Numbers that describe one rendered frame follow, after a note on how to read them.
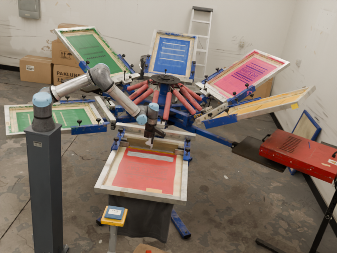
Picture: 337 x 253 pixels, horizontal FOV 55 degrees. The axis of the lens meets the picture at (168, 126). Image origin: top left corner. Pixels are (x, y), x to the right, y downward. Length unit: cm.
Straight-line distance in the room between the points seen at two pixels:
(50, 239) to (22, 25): 516
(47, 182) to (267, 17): 513
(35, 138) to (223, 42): 480
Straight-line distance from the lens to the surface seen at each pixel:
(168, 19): 642
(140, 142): 254
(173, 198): 207
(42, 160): 239
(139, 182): 222
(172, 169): 239
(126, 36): 658
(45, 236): 282
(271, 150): 267
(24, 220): 343
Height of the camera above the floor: 225
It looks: 25 degrees down
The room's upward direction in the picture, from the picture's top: 8 degrees clockwise
